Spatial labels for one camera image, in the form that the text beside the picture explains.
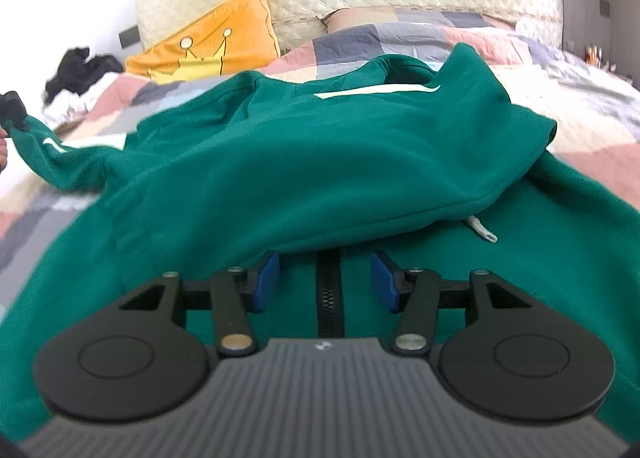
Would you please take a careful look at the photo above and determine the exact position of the checkered bed pillow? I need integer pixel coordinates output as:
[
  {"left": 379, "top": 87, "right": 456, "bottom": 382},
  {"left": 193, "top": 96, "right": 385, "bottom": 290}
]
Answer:
[{"left": 322, "top": 5, "right": 517, "bottom": 39}]

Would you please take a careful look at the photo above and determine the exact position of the black clothes pile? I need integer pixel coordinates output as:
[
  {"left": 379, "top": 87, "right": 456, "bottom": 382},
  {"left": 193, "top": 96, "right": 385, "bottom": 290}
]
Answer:
[{"left": 45, "top": 46, "right": 124, "bottom": 105}]

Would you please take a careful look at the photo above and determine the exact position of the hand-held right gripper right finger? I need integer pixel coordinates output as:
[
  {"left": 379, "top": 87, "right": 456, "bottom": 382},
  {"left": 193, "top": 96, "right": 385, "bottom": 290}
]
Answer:
[{"left": 370, "top": 250, "right": 546, "bottom": 358}]

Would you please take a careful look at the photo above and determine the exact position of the checkered patchwork quilt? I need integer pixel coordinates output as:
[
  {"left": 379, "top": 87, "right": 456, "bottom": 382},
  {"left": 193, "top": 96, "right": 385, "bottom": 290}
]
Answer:
[{"left": 0, "top": 8, "right": 640, "bottom": 289}]

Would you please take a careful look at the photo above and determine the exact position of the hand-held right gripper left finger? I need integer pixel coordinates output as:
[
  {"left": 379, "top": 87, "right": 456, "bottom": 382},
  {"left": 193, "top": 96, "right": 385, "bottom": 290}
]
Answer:
[{"left": 105, "top": 250, "right": 282, "bottom": 358}]

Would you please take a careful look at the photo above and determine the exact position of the green zip hoodie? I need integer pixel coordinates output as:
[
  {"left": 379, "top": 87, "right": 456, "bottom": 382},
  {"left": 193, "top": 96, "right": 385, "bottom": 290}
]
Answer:
[{"left": 0, "top": 42, "right": 640, "bottom": 444}]

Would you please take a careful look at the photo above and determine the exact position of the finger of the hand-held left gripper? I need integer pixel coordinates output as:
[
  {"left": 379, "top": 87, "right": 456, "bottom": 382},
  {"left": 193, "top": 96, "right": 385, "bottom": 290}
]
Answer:
[{"left": 0, "top": 91, "right": 27, "bottom": 135}]

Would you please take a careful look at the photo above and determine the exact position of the yellow crown pillow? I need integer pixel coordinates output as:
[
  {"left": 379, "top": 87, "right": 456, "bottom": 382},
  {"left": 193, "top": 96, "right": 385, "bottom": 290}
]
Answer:
[{"left": 124, "top": 0, "right": 282, "bottom": 84}]

